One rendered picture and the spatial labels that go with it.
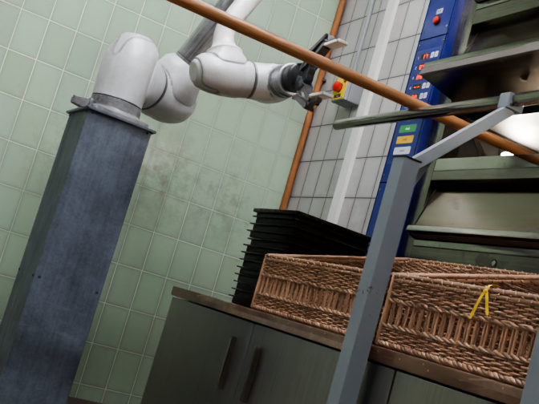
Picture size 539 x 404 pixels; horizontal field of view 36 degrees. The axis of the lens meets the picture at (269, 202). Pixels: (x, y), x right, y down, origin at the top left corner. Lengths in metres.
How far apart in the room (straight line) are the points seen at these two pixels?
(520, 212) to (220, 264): 1.37
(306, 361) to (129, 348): 1.39
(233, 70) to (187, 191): 1.04
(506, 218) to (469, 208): 0.17
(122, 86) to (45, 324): 0.71
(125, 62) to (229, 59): 0.40
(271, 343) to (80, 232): 0.70
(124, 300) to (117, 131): 0.87
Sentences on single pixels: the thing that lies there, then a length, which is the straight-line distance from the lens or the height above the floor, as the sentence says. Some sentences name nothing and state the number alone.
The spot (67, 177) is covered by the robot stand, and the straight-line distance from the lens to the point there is 2.38.
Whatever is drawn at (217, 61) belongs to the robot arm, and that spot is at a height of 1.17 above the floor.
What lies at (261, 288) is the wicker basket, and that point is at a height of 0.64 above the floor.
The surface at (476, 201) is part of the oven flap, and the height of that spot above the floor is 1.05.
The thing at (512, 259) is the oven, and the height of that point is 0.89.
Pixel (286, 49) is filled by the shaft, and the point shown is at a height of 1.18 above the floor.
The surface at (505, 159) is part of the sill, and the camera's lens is 2.36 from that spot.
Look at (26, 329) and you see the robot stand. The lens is 2.38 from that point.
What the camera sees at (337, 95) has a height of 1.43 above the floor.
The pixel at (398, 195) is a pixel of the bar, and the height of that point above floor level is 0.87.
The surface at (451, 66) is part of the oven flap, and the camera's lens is 2.45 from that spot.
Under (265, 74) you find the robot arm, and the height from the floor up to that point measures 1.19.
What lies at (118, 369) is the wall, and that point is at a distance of 3.13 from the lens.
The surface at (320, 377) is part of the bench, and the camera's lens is 1.77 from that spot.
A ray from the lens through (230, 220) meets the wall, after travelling 3.22.
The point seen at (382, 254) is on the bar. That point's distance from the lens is 1.61.
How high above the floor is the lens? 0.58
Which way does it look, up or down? 7 degrees up
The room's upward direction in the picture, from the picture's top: 16 degrees clockwise
